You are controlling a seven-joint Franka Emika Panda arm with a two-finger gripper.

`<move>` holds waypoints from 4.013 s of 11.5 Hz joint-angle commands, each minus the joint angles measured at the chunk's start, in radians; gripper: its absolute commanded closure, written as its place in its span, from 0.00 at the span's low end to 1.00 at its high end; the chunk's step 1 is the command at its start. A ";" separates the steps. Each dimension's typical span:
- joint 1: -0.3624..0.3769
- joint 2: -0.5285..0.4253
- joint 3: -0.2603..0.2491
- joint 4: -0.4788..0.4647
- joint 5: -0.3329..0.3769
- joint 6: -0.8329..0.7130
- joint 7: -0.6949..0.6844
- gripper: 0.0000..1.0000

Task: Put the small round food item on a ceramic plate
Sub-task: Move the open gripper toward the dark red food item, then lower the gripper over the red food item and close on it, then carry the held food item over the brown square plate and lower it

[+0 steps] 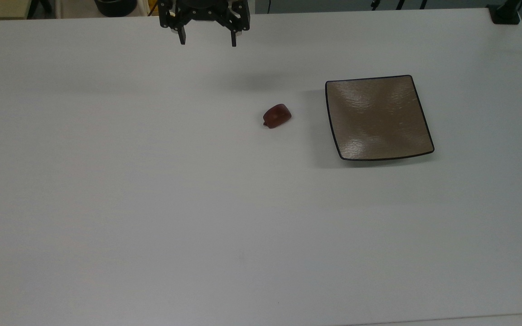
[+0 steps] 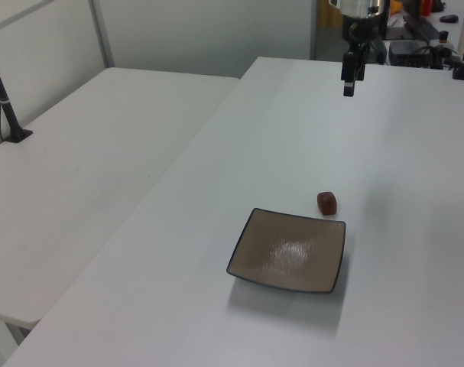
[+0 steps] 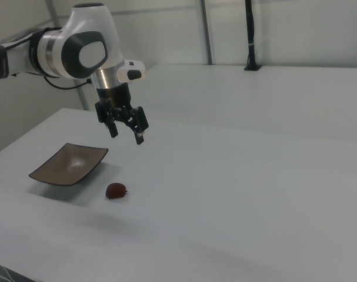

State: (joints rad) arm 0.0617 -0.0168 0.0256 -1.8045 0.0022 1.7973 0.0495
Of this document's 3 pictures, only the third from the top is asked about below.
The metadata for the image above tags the black velcro strap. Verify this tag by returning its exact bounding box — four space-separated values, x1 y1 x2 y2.
0 43 11 80

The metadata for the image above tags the tall black pole with base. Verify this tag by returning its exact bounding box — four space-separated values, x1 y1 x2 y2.
244 0 263 72

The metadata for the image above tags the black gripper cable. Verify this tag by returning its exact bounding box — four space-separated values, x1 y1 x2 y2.
44 76 93 90

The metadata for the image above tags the brown square ceramic plate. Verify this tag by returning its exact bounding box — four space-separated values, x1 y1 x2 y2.
28 142 109 187

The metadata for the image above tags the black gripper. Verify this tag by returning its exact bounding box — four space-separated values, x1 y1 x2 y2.
95 83 151 146

